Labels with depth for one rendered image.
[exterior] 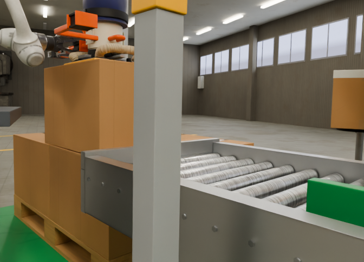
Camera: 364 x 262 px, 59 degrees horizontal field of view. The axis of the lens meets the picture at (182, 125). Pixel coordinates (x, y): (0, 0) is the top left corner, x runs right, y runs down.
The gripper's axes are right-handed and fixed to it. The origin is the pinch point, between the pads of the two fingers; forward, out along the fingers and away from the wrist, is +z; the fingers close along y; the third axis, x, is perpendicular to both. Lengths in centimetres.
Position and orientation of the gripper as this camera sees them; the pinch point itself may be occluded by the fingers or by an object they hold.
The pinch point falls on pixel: (81, 47)
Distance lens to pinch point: 193.6
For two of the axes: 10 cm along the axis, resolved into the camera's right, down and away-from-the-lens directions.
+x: 6.9, 0.7, -7.2
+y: -0.2, 10.0, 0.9
